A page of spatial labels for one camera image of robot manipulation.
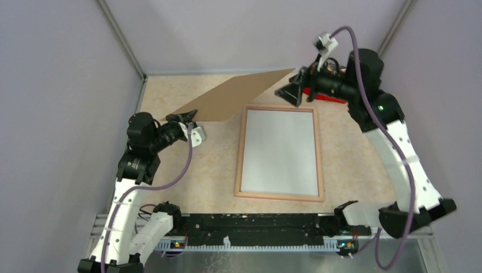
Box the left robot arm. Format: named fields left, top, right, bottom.
left=77, top=110, right=206, bottom=272

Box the red crumpled cloth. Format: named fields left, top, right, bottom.
left=303, top=88, right=346, bottom=104

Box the pink wooden picture frame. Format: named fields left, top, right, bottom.
left=234, top=105, right=325, bottom=203

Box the aluminium rail with cable duct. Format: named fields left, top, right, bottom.
left=81, top=213, right=439, bottom=273

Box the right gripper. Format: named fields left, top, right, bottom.
left=274, top=52, right=358, bottom=107

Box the brown backing board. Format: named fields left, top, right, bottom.
left=163, top=68, right=294, bottom=122

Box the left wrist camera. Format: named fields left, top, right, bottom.
left=184, top=123, right=207, bottom=148

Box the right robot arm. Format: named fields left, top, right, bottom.
left=275, top=48, right=457, bottom=238

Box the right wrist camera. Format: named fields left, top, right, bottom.
left=313, top=32, right=339, bottom=71

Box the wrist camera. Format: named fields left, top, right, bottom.
left=313, top=32, right=339, bottom=71
left=184, top=123, right=207, bottom=148

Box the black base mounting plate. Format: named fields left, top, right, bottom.
left=167, top=213, right=372, bottom=247

